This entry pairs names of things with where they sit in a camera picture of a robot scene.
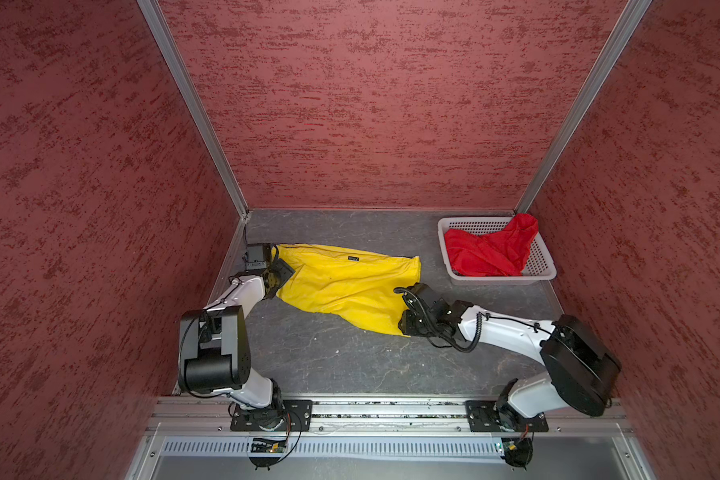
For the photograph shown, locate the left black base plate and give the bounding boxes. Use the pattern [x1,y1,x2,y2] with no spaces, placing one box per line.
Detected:
[228,399,314,433]

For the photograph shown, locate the yellow shorts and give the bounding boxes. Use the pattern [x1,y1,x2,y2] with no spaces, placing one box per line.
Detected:
[277,244,422,336]

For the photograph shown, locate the aluminium front rail frame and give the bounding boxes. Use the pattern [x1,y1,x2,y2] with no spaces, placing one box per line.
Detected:
[126,394,654,479]

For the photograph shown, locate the white plastic laundry basket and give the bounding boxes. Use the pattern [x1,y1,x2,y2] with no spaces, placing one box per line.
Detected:
[437,214,557,286]

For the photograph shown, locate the left small circuit board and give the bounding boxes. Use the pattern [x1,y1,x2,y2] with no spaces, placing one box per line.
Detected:
[250,437,289,456]

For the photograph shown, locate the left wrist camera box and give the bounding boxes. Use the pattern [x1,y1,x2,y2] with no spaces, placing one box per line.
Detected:
[243,243,274,271]

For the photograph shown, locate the right small circuit board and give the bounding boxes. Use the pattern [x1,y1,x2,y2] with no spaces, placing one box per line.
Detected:
[501,438,534,469]

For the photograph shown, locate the red shorts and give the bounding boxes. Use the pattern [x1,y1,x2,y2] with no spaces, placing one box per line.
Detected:
[444,214,539,277]

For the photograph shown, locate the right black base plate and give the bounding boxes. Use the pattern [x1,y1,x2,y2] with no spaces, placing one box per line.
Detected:
[464,400,549,434]

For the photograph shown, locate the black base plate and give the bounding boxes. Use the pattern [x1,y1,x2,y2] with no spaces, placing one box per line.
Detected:
[464,400,549,434]
[228,399,314,433]

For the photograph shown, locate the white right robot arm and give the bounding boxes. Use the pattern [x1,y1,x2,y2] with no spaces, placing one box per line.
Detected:
[394,283,622,434]

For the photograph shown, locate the right aluminium corner post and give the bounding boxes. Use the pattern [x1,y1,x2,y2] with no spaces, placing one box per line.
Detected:
[514,0,652,213]

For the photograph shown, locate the small circuit board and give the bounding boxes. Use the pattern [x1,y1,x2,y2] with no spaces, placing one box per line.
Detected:
[250,437,289,456]
[501,438,534,469]

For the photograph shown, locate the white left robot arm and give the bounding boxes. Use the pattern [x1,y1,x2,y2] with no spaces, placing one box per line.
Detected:
[177,258,294,431]

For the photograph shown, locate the left aluminium corner post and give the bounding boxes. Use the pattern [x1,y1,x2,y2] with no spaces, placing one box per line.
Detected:
[137,0,249,223]

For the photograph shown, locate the aluminium corner post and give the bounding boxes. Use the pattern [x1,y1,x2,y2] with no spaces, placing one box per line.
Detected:
[514,0,652,213]
[137,0,249,223]

